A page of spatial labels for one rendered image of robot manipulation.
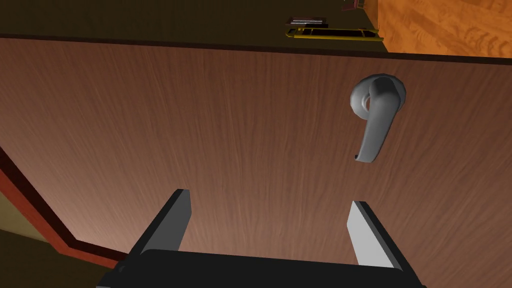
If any grey lever door handle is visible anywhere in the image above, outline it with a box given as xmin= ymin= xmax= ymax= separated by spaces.
xmin=349 ymin=73 xmax=407 ymax=164

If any brown wooden door leaf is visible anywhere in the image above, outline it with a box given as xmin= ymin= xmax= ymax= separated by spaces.
xmin=0 ymin=37 xmax=512 ymax=288

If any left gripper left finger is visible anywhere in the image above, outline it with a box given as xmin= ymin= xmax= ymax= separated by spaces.
xmin=128 ymin=188 xmax=193 ymax=257

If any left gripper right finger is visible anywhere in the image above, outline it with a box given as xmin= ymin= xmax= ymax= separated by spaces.
xmin=346 ymin=200 xmax=404 ymax=272

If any yellow framed black shelf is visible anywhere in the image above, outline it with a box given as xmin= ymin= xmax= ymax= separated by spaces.
xmin=285 ymin=16 xmax=385 ymax=42

